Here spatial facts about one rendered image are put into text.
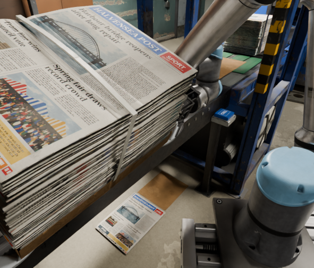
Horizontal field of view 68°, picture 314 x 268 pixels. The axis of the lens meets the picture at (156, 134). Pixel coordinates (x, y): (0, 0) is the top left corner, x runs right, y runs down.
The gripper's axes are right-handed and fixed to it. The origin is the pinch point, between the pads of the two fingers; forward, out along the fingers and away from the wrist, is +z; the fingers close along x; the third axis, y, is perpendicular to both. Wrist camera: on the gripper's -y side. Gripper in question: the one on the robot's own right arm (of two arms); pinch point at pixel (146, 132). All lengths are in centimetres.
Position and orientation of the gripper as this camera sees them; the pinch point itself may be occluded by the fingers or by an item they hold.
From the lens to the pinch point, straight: 63.0
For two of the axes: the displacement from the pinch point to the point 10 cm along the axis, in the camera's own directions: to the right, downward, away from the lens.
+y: 2.8, -6.4, -7.1
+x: 7.2, 6.4, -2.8
